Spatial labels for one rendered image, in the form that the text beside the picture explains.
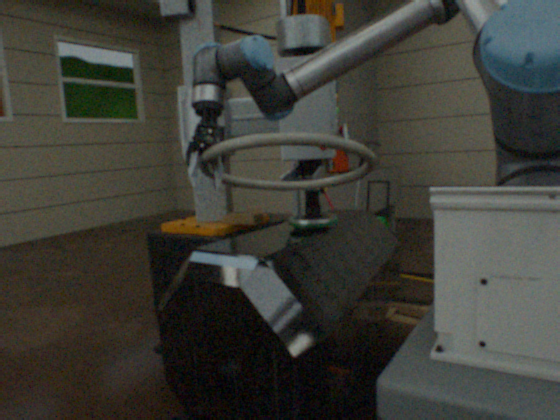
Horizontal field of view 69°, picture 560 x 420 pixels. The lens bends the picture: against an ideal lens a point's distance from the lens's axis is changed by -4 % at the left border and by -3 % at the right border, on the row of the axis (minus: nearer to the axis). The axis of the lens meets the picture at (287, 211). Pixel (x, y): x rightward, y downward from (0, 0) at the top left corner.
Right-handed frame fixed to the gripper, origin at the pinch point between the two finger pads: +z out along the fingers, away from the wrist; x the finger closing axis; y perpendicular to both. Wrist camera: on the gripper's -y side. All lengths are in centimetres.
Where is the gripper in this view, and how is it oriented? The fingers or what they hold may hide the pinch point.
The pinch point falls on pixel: (204, 184)
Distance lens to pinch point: 110.8
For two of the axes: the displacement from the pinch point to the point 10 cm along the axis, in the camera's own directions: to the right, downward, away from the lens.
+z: 0.1, 9.9, -1.6
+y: 3.5, -1.5, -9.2
